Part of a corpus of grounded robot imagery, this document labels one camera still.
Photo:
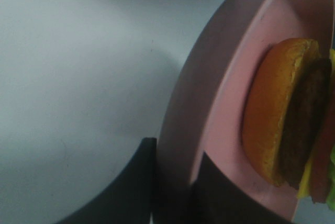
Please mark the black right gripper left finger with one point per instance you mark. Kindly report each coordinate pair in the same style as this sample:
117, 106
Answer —
128, 199

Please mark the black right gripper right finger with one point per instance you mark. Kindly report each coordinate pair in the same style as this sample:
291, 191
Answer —
214, 199

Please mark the pink round plate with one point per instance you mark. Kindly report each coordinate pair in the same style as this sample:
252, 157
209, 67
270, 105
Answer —
205, 111

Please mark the burger with lettuce and cheese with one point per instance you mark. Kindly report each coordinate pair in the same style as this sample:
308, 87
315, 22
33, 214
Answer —
288, 121

